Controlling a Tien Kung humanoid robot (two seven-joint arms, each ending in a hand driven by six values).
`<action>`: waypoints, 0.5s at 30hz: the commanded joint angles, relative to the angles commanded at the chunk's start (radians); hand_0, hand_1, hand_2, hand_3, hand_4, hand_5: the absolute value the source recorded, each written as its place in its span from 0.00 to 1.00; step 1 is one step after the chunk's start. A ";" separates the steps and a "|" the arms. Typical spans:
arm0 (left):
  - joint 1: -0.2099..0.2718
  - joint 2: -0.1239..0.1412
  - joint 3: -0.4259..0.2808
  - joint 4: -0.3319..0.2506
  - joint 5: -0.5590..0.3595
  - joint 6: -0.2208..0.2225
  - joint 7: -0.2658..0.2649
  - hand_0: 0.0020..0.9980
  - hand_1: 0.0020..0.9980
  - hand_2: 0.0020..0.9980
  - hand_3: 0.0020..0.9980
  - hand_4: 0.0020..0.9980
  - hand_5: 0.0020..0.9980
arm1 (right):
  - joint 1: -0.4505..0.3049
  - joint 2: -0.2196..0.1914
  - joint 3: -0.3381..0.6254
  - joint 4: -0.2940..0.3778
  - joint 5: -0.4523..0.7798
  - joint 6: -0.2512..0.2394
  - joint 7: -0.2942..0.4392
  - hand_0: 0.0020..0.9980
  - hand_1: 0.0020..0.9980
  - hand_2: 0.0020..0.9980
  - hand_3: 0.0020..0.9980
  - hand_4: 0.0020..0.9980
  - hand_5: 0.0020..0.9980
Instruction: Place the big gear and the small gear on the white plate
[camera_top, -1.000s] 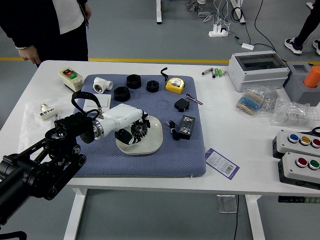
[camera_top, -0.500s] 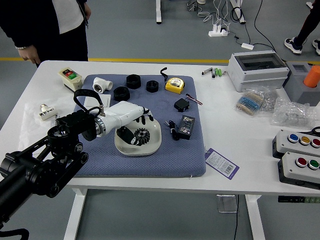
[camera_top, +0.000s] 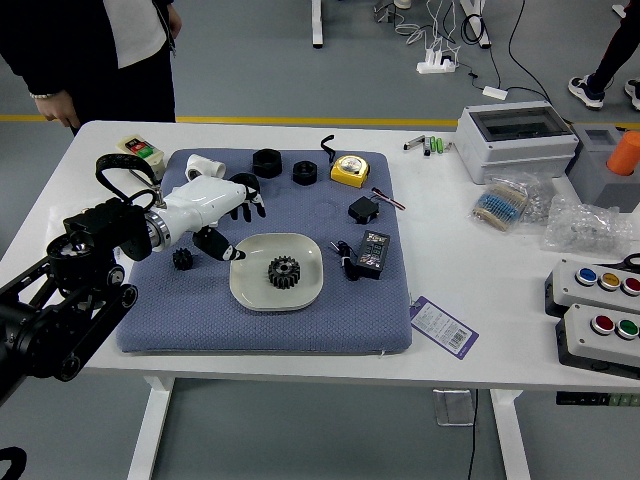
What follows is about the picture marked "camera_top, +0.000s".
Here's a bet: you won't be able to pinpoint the blue yellow red button box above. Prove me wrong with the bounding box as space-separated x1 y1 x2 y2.
544 258 640 319

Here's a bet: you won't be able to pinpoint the clear plastic sheet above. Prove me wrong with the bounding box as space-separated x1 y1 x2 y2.
45 199 76 251

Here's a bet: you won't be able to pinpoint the white square plate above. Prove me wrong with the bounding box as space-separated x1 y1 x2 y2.
228 232 325 313

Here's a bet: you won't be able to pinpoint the beige red-green switch box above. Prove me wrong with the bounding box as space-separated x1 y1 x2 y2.
116 135 167 182

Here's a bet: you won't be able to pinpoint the white pipe tee fitting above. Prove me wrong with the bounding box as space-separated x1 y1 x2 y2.
185 153 229 182

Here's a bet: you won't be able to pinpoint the white power strip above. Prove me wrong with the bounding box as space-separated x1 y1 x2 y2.
416 47 459 76

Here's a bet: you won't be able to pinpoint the yellow tape measure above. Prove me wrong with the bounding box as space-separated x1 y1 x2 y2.
320 134 372 190

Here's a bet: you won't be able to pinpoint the large black gear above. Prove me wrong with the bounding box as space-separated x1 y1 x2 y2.
267 255 304 290

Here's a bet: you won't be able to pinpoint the black servo with wires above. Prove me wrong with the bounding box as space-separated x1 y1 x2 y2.
348 187 407 225

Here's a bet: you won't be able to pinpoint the white floor cables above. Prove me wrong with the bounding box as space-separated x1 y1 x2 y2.
394 0 467 57

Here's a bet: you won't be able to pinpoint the black handled scissors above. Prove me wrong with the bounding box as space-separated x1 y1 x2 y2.
594 253 640 274

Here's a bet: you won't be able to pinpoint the white table leg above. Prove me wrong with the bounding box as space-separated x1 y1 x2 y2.
488 388 532 480
126 375 176 480

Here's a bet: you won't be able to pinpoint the silver box under table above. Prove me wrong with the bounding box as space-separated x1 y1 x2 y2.
432 388 475 427

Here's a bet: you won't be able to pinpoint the black desk control panel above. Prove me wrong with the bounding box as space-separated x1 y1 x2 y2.
555 391 640 407

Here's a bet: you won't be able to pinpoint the orange cylinder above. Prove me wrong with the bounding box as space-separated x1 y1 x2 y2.
606 130 640 177

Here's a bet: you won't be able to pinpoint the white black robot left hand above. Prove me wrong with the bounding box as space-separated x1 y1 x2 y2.
160 172 268 263

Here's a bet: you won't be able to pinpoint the person's right hand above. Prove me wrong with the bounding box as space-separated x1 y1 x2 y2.
30 92 77 127

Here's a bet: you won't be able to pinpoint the black cable under table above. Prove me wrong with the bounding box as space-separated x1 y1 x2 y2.
464 389 480 480

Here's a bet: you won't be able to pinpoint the red green button box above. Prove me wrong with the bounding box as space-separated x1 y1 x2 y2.
555 303 640 380

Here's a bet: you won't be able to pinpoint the white background desk leg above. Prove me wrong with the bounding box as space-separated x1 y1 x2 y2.
310 0 325 50
459 0 494 50

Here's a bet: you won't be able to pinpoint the black digital controller with cable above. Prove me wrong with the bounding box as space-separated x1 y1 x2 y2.
329 229 392 282

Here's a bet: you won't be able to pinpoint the bag of blue resistors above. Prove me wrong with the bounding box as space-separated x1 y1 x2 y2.
467 174 534 234

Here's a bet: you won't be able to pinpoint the small black hex nut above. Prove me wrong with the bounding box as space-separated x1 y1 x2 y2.
292 160 320 187

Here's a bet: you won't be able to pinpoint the bag of metal screws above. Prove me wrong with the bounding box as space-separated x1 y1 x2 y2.
519 172 562 225

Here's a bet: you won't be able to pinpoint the large black hex nut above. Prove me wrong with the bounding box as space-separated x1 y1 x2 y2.
228 172 261 195
252 148 284 178

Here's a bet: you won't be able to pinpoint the grey electrical distribution box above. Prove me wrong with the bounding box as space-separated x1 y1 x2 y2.
454 101 580 185

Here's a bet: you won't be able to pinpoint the blue-grey cushion mat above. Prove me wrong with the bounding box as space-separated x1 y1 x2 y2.
115 148 414 355

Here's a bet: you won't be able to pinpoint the black floor cable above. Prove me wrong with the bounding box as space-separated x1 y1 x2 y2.
459 0 574 126

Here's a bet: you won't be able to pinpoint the person in dark jacket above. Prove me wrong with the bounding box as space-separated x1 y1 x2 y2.
0 0 182 137

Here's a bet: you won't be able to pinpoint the purple barcode tag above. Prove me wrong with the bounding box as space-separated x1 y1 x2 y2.
408 295 480 361

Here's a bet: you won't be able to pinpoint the clear bubble wrap bag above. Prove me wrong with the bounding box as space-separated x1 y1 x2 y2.
541 194 636 260

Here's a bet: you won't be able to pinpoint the grey foam block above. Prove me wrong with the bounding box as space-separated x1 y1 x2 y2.
565 123 640 214

